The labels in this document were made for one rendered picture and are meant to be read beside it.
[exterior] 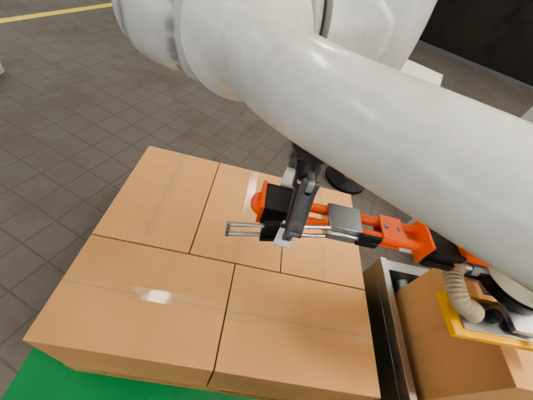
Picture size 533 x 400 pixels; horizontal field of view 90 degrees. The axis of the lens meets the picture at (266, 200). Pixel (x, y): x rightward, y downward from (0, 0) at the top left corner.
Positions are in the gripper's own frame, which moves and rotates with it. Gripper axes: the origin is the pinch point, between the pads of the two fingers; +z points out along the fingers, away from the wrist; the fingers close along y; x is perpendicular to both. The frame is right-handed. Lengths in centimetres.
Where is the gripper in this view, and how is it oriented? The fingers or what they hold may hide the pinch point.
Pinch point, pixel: (284, 213)
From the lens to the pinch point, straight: 53.4
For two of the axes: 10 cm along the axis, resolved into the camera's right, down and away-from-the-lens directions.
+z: -2.2, 6.4, 7.4
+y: 1.0, -7.4, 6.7
